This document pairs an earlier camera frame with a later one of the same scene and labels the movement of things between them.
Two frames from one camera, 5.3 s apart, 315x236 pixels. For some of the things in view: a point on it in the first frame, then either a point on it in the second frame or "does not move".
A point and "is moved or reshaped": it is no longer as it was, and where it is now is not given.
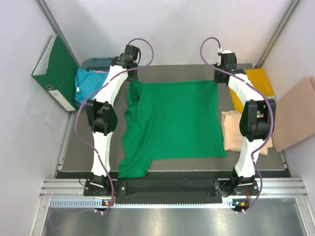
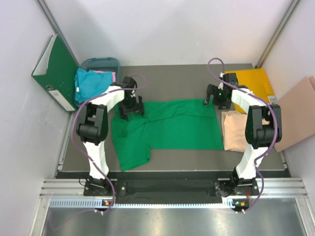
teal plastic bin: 101,64 does not move
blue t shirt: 87,83 does not move
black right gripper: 216,78 to 210,90
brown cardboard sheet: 294,117 does not move
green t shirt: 170,120 is moved or reshaped
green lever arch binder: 59,83 does not move
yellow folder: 258,78 does not move
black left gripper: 131,77 to 133,110
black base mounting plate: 236,188 does not move
